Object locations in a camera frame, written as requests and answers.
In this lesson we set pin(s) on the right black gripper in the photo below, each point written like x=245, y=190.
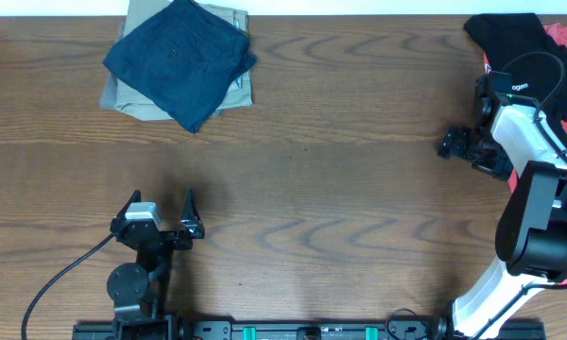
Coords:
x=455, y=144

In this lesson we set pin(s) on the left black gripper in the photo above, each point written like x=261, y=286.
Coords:
x=192, y=223

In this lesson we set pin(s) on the navy blue shorts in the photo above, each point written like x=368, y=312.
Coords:
x=184, y=59

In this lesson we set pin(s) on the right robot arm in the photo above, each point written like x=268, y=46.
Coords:
x=511, y=135

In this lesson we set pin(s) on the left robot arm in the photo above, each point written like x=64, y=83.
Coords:
x=139, y=289

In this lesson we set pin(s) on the black t-shirt with print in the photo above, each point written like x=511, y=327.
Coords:
x=518, y=44

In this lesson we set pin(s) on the folded khaki shorts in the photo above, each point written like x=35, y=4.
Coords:
x=239, y=93

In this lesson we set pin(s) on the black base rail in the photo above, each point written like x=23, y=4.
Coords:
x=395, y=328

